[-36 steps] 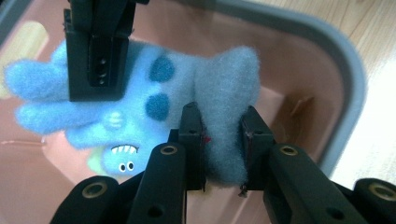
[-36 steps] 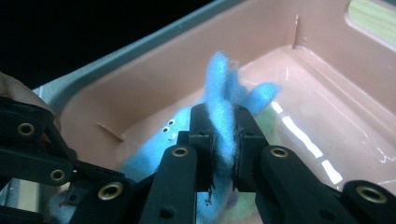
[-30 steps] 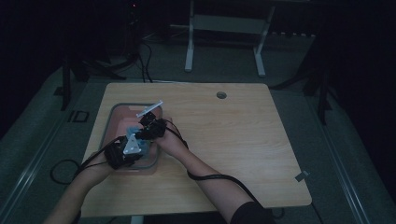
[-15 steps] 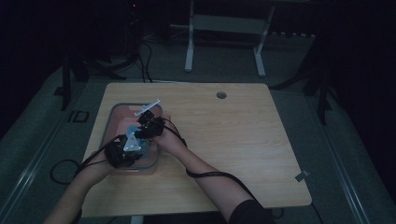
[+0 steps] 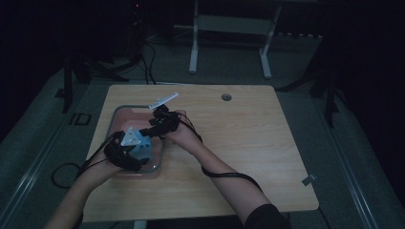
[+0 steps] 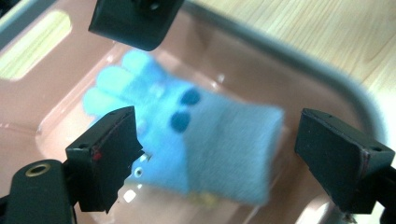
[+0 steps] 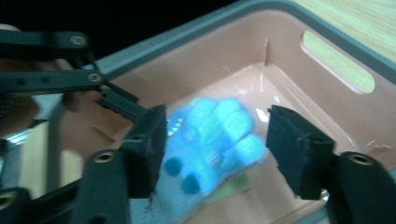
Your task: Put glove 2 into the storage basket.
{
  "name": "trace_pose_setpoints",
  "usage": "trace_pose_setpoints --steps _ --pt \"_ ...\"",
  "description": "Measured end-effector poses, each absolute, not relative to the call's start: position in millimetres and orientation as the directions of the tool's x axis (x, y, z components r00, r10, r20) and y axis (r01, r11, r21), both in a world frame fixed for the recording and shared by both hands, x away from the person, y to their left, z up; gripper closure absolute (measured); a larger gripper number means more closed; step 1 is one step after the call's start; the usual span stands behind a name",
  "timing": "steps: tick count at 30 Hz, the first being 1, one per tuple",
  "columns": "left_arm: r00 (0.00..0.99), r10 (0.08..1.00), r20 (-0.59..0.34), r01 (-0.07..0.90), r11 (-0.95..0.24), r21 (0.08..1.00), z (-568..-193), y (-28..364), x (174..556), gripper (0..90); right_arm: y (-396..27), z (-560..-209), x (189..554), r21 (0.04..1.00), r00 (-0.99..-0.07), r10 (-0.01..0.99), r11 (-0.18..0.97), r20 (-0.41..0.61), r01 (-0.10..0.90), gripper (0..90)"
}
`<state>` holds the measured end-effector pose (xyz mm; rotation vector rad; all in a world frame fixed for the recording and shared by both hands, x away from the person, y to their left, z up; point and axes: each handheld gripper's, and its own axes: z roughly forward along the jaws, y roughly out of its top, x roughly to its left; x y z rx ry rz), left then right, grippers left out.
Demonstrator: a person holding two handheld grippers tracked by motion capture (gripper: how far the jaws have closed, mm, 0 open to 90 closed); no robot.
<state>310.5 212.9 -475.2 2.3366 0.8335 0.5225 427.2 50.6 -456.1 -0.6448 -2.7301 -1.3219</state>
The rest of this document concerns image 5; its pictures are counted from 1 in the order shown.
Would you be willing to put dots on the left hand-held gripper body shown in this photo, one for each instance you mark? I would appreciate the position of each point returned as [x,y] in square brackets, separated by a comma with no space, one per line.
[116,152]

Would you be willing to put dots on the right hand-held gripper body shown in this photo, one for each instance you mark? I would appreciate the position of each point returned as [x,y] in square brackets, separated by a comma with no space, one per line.
[168,122]

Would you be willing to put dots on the blue knit glove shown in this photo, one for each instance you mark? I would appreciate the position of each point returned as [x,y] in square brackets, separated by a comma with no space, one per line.
[143,152]

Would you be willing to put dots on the pink basin with grey rim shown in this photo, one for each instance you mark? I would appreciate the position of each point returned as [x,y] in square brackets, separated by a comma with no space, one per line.
[137,119]

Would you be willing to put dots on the person's left hand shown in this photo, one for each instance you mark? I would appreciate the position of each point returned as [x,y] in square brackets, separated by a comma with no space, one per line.
[102,168]

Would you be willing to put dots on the person's right hand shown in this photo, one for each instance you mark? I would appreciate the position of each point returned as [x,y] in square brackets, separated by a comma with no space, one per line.
[184,136]

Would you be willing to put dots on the black floor socket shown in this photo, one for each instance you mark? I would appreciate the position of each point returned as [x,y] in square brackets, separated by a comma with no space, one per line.
[80,119]

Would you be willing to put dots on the grey table grommet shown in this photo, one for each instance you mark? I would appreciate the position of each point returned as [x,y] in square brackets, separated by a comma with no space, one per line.
[226,97]

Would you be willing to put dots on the black tripod stand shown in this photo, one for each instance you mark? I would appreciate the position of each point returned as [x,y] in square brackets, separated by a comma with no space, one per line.
[67,79]
[331,95]

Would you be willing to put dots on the person's black sleeve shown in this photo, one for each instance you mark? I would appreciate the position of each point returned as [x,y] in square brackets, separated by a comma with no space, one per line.
[267,218]

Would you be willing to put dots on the small grey tag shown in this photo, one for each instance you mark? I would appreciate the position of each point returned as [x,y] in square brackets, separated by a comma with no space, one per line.
[309,180]

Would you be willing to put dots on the power strip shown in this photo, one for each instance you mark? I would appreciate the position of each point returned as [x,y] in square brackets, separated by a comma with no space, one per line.
[299,35]

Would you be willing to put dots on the white metal desk frame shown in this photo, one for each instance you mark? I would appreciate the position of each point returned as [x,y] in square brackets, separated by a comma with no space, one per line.
[229,25]

